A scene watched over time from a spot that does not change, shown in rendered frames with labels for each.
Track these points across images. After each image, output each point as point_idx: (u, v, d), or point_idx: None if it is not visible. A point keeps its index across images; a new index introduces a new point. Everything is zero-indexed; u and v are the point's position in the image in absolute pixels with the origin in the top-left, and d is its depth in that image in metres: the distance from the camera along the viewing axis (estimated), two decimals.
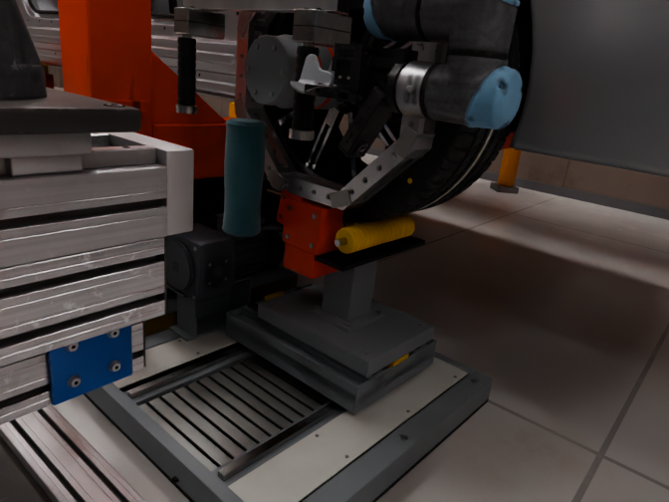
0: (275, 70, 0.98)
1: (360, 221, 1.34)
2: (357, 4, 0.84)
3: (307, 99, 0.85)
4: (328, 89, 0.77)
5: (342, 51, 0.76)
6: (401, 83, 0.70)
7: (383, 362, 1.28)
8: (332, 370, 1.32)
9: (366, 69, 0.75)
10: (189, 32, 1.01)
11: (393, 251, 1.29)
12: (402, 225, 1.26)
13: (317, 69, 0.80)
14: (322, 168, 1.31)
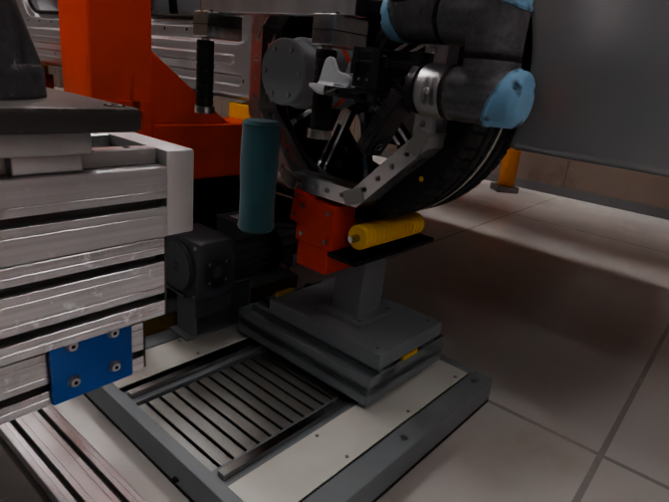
0: (292, 72, 1.01)
1: (371, 219, 1.37)
2: (374, 8, 0.87)
3: (325, 100, 0.88)
4: (346, 90, 0.80)
5: (360, 54, 0.80)
6: (418, 85, 0.73)
7: (393, 356, 1.31)
8: (342, 364, 1.35)
9: (384, 71, 0.78)
10: (208, 35, 1.05)
11: (403, 248, 1.32)
12: (412, 222, 1.30)
13: (335, 71, 0.83)
14: (334, 167, 1.35)
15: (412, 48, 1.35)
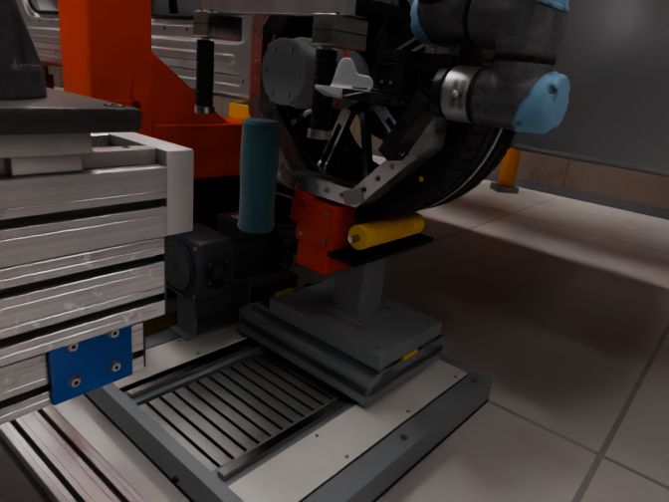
0: (292, 72, 1.01)
1: (371, 219, 1.37)
2: (374, 8, 0.87)
3: (325, 100, 0.88)
4: (375, 94, 0.76)
5: (384, 56, 0.77)
6: (447, 88, 0.70)
7: (393, 356, 1.31)
8: (342, 364, 1.35)
9: (409, 74, 0.75)
10: (208, 35, 1.05)
11: (403, 248, 1.32)
12: (412, 222, 1.30)
13: (353, 73, 0.78)
14: (334, 167, 1.35)
15: (412, 48, 1.35)
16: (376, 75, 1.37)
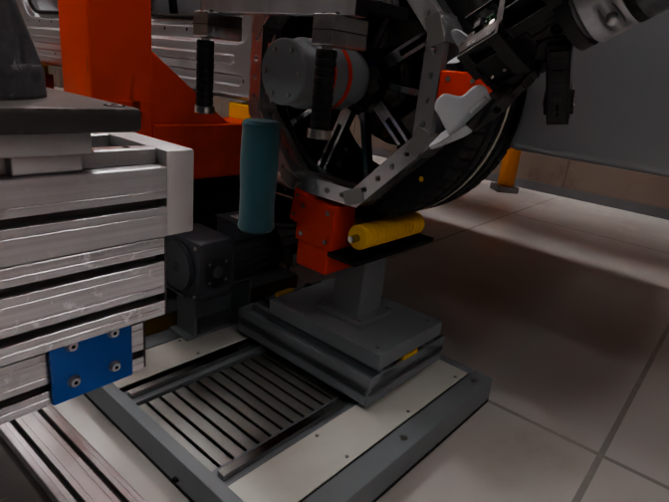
0: (292, 72, 1.01)
1: (371, 219, 1.37)
2: (374, 8, 0.87)
3: (325, 100, 0.88)
4: (507, 95, 0.58)
5: (469, 53, 0.57)
6: (591, 23, 0.50)
7: (393, 356, 1.31)
8: (342, 364, 1.35)
9: (516, 42, 0.55)
10: (208, 35, 1.05)
11: (403, 248, 1.32)
12: (412, 222, 1.30)
13: (459, 101, 0.60)
14: (334, 167, 1.35)
15: (412, 48, 1.35)
16: (376, 75, 1.37)
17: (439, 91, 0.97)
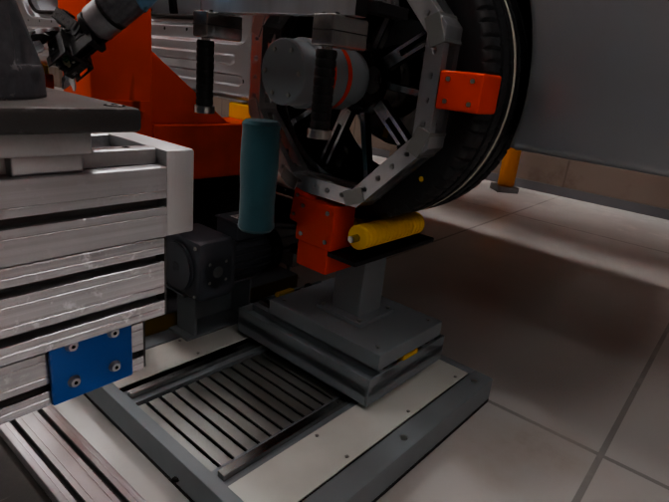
0: (292, 72, 1.01)
1: (371, 219, 1.37)
2: (374, 8, 0.87)
3: (325, 100, 0.88)
4: None
5: None
6: None
7: (393, 356, 1.31)
8: (342, 364, 1.35)
9: None
10: (208, 35, 1.05)
11: (403, 248, 1.32)
12: (412, 222, 1.30)
13: None
14: (334, 167, 1.35)
15: (412, 48, 1.35)
16: (376, 75, 1.37)
17: (439, 91, 0.97)
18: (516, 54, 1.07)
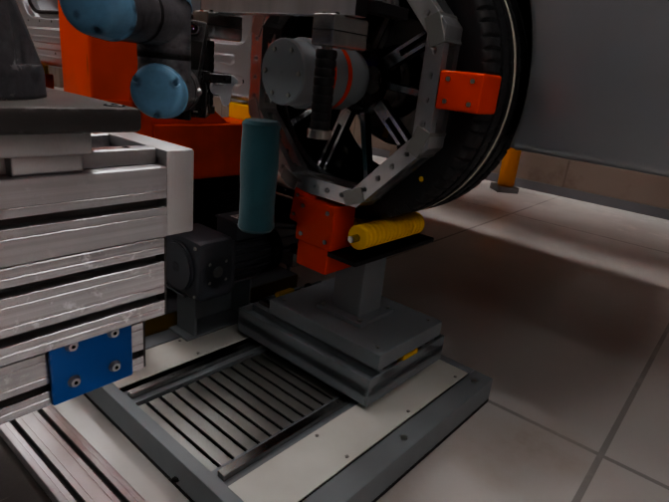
0: (292, 72, 1.01)
1: (371, 219, 1.37)
2: (374, 8, 0.87)
3: (325, 100, 0.88)
4: None
5: None
6: None
7: (393, 356, 1.31)
8: (342, 364, 1.35)
9: None
10: (208, 35, 1.05)
11: (403, 248, 1.32)
12: (412, 222, 1.30)
13: None
14: (334, 167, 1.35)
15: (412, 48, 1.35)
16: (376, 75, 1.37)
17: (439, 91, 0.97)
18: (516, 54, 1.07)
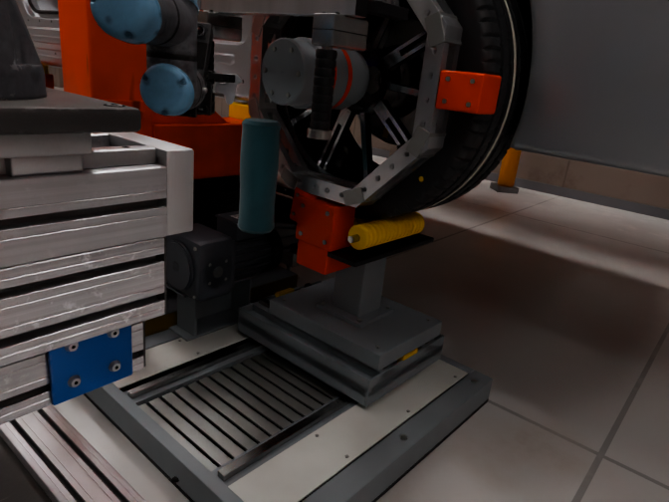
0: (292, 72, 1.01)
1: (371, 219, 1.37)
2: (374, 8, 0.87)
3: (325, 100, 0.88)
4: None
5: None
6: None
7: (393, 356, 1.31)
8: (342, 364, 1.35)
9: None
10: None
11: (403, 248, 1.32)
12: (412, 222, 1.30)
13: None
14: (334, 167, 1.35)
15: (412, 48, 1.35)
16: (376, 75, 1.37)
17: (439, 91, 0.97)
18: (516, 54, 1.07)
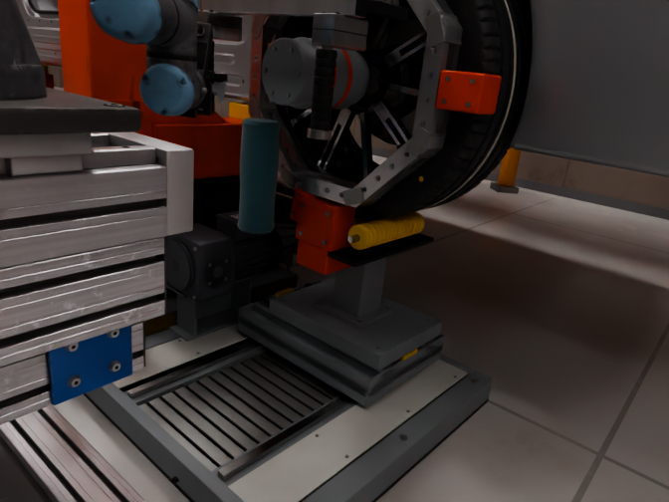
0: (292, 72, 1.01)
1: (371, 219, 1.37)
2: (374, 8, 0.87)
3: (325, 100, 0.88)
4: None
5: None
6: None
7: (393, 356, 1.31)
8: (342, 364, 1.35)
9: None
10: None
11: (403, 248, 1.32)
12: (412, 222, 1.30)
13: None
14: (334, 167, 1.35)
15: (412, 48, 1.35)
16: (376, 75, 1.37)
17: (439, 91, 0.97)
18: (516, 54, 1.07)
